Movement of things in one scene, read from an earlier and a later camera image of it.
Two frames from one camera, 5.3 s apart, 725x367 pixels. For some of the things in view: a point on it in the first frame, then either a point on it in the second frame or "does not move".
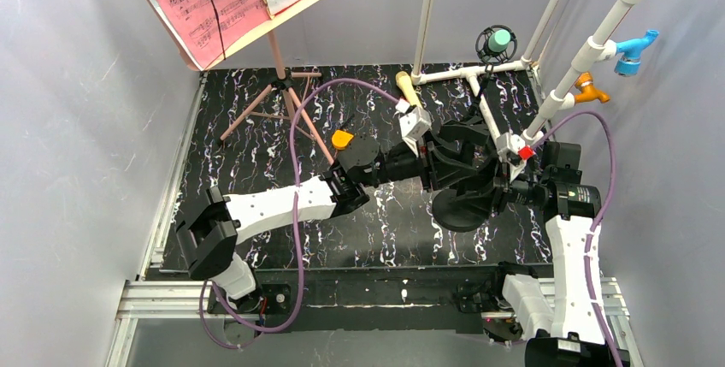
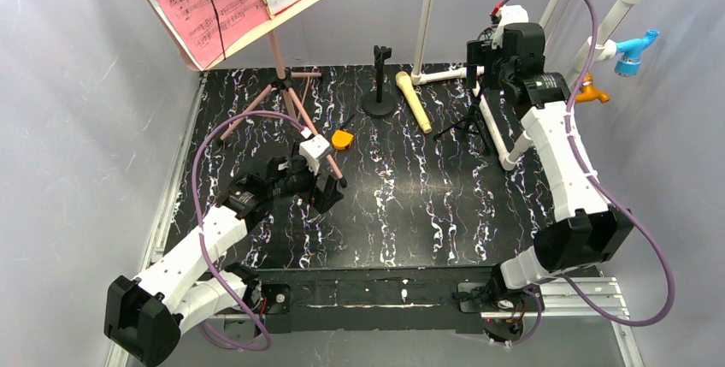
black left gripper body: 429,162 → 327,184
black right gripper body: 506,184 → 474,62
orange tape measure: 340,139 does not move
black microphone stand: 465,207 → 380,103
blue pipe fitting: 629,63 does not move
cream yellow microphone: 408,89 does not move
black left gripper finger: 444,174 → 325,199
